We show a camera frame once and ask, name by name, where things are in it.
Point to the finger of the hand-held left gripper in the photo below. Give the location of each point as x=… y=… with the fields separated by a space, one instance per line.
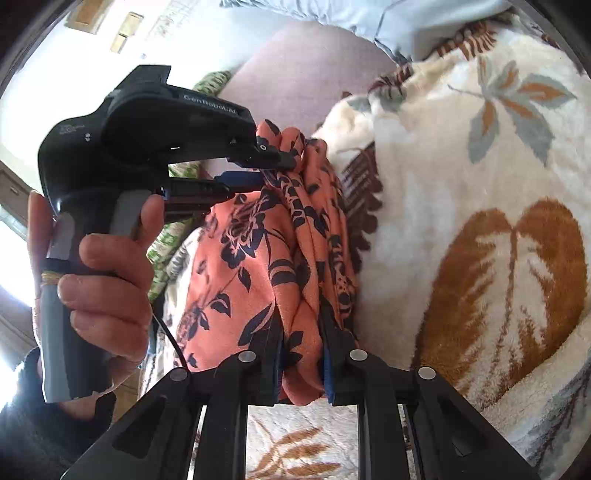
x=198 y=191
x=270 y=157

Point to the green checkered pillow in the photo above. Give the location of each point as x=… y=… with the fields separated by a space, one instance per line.
x=161 y=258

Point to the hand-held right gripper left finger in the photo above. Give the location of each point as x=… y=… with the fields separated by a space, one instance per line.
x=268 y=378

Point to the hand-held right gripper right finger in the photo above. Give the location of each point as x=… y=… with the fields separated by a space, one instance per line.
x=328 y=378

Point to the person's left hand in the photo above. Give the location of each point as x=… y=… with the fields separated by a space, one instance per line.
x=115 y=286

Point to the cream leaf-print blanket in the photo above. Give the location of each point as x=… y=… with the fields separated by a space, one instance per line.
x=438 y=184

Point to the orange floral sweater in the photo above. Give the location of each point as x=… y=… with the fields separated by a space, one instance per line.
x=240 y=286

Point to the mauve bed sheet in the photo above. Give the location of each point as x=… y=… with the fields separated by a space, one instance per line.
x=300 y=69

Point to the light blue pillow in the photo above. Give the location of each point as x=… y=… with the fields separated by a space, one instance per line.
x=415 y=23

